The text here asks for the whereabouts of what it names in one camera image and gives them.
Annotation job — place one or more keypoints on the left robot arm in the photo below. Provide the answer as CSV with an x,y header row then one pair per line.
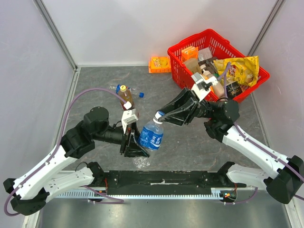
x,y
30,192

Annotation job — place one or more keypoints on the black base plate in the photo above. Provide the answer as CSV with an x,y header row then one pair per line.
x,y
163,182

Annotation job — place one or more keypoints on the brown tea bottle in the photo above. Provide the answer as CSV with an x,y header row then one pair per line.
x,y
125,93

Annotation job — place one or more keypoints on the blue Pocari Sweat bottle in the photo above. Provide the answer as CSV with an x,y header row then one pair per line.
x,y
150,138

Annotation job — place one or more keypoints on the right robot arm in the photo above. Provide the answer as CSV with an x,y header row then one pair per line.
x,y
284,175

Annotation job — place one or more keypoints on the yellow Lays chips bag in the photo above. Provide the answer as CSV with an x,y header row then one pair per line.
x,y
243,70

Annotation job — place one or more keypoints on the black snack packet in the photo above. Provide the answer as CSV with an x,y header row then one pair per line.
x,y
233,89

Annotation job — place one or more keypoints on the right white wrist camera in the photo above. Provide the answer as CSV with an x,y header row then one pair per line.
x,y
201,86

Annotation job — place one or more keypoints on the clear plastic packet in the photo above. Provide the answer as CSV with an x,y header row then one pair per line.
x,y
204,54

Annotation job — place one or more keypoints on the red plastic shopping basket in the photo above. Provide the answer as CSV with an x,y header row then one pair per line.
x,y
220,48

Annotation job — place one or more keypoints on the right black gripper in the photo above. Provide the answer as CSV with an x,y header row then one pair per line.
x,y
191,107

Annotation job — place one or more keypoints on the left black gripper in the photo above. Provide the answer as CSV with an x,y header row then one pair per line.
x,y
135,148

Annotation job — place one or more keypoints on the white cable duct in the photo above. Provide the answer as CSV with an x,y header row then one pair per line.
x,y
88,194

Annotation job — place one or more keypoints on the white blue bottle cap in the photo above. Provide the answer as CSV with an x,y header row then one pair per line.
x,y
157,117

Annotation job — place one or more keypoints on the beige bottle in basket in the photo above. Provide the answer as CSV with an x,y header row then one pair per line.
x,y
218,89

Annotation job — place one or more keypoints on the orange box in basket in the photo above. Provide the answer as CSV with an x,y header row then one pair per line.
x,y
188,53

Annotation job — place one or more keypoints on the orange snack box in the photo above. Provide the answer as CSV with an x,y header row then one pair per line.
x,y
159,65

